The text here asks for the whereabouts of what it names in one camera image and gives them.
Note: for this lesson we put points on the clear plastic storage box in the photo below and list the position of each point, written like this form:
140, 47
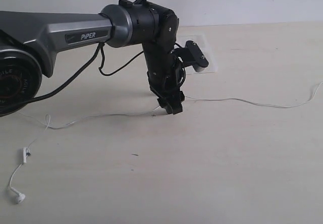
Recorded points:
205, 47

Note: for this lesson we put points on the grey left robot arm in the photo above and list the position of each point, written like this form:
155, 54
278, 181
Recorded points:
30, 43

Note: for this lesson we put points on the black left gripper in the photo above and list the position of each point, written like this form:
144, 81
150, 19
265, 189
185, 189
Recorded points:
166, 74

